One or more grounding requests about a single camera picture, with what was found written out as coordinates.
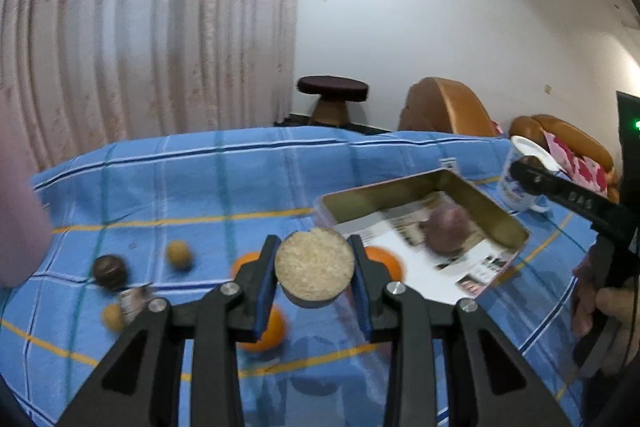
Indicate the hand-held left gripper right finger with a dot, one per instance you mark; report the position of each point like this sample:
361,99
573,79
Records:
361,292

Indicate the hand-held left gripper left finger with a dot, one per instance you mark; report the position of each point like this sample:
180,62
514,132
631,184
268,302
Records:
265,287

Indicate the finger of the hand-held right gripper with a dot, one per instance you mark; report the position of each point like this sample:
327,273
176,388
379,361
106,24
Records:
575,199

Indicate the round beige crumbly cake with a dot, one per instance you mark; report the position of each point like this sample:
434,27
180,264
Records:
314,264

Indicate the rectangular metal tin box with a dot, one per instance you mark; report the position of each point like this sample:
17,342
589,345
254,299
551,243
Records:
465,197

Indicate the brown white snack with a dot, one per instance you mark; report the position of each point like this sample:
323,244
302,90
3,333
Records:
131,302

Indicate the dark brown round fruit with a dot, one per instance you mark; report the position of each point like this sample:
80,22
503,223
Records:
109,271

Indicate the person's right hand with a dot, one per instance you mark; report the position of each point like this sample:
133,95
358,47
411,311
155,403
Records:
622,322

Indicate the pink floral cushion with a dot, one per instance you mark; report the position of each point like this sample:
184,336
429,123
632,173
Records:
580,167

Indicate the brown leather sofa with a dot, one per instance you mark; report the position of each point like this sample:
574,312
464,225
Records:
580,137

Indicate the white printed cup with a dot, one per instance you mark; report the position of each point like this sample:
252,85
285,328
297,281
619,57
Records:
515,194

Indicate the purple round fruit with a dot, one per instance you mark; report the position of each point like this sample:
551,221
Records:
447,229

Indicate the blue plaid bed sheet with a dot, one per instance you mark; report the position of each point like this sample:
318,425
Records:
175,187

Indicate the brown leather chair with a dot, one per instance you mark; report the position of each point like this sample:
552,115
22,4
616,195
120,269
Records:
450,107

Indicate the round dark wicker stool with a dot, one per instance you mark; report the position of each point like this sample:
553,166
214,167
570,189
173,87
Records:
332,89

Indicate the pink cloth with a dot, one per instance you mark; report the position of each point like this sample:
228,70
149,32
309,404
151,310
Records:
20,207

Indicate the beige floral curtain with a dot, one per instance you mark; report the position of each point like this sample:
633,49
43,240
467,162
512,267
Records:
150,32

